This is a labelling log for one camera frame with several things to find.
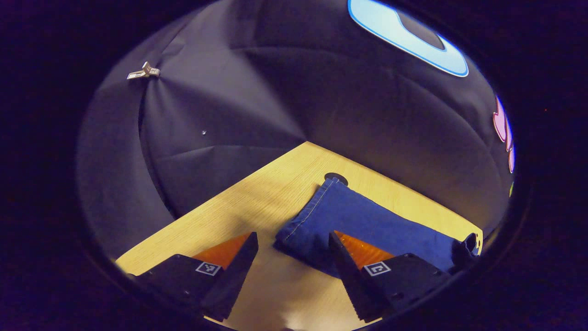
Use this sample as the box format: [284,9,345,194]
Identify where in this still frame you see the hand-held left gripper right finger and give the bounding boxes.
[328,231,452,323]

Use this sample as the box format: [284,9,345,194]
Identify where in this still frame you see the black backdrop cloth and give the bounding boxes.
[76,0,517,276]

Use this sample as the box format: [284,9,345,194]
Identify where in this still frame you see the blue jeans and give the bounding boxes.
[273,177,481,279]

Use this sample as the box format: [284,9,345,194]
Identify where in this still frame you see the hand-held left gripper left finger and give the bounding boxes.
[126,232,259,323]

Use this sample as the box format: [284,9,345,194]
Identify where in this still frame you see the small white clip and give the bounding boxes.
[127,61,161,80]

